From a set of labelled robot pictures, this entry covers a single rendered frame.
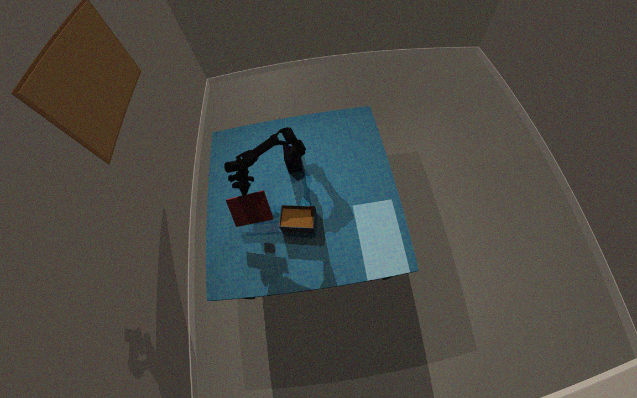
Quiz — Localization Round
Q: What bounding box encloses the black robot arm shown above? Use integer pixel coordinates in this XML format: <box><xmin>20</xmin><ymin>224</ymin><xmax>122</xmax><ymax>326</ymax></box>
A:
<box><xmin>224</xmin><ymin>127</ymin><xmax>306</xmax><ymax>182</ymax></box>

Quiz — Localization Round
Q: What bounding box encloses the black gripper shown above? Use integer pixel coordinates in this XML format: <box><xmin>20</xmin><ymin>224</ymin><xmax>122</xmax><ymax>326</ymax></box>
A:
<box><xmin>232</xmin><ymin>170</ymin><xmax>254</xmax><ymax>197</ymax></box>

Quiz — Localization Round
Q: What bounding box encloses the dark red panel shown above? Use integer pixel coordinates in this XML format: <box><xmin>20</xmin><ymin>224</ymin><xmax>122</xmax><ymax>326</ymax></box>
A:
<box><xmin>226</xmin><ymin>190</ymin><xmax>274</xmax><ymax>227</ymax></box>

